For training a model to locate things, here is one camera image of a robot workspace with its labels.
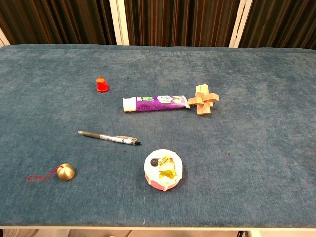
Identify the black and clear pen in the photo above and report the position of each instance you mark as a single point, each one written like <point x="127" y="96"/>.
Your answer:
<point x="108" y="137"/>

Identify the purple toothpaste tube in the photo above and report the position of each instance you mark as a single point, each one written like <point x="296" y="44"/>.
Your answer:
<point x="158" y="103"/>

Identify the wooden interlocking puzzle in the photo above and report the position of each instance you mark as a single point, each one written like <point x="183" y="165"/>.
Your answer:
<point x="203" y="99"/>

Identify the pink and white toy cake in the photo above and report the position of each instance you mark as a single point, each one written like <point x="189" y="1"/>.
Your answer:
<point x="163" y="169"/>

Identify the small red plastic cup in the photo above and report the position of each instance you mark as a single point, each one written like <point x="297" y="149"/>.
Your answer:
<point x="101" y="85"/>

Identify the blue velvet table cloth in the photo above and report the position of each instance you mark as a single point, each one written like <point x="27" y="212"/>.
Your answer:
<point x="222" y="153"/>

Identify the dark striped curtain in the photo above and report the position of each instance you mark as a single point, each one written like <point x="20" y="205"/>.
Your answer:
<point x="180" y="22"/>

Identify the white partition post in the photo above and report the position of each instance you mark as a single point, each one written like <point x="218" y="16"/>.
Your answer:
<point x="3" y="39"/>
<point x="119" y="22"/>
<point x="240" y="23"/>

